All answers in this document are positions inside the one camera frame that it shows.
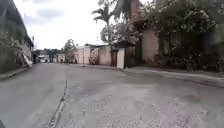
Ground white gate panel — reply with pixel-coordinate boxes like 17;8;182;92
116;47;126;70

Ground grey concrete road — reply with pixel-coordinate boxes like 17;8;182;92
0;62;224;128

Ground brick building with tower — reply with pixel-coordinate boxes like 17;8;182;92
111;0;160;69

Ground palm tree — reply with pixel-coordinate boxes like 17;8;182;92
91;2;116;48

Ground small round tree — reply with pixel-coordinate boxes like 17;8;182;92
63;38;78;64

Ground grey concrete pavement strip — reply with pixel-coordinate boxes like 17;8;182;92
68;63;224;88

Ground dense green bushes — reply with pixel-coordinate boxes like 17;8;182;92
146;0;224;73

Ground low kerb with rubble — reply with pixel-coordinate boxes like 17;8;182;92
0;65;33;82

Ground pink perimeter wall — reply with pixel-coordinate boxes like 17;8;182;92
73;44;113;67

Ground vine-covered grey wall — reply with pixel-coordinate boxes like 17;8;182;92
0;0;35;75

